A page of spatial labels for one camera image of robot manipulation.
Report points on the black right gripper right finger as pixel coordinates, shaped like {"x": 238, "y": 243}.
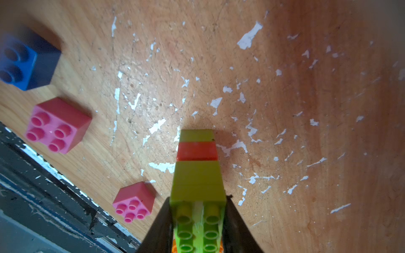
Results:
{"x": 236, "y": 235}

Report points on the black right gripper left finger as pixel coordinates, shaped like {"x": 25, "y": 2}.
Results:
{"x": 159, "y": 238}

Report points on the long green lego brick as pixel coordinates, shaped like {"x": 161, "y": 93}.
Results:
{"x": 198, "y": 202}

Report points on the red lego brick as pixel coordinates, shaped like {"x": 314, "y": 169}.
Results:
{"x": 197, "y": 151}

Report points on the small green lego brick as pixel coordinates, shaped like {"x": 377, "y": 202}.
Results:
{"x": 201, "y": 135}

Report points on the pink lego brick right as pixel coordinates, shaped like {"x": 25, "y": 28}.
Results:
{"x": 135, "y": 202}

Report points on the pink lego brick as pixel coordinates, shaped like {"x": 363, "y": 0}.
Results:
{"x": 57, "y": 125}
{"x": 135, "y": 202}

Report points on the pink lego brick left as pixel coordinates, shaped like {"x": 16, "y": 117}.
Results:
{"x": 57, "y": 125}

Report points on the blue lego brick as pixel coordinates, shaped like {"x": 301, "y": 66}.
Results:
{"x": 28, "y": 61}

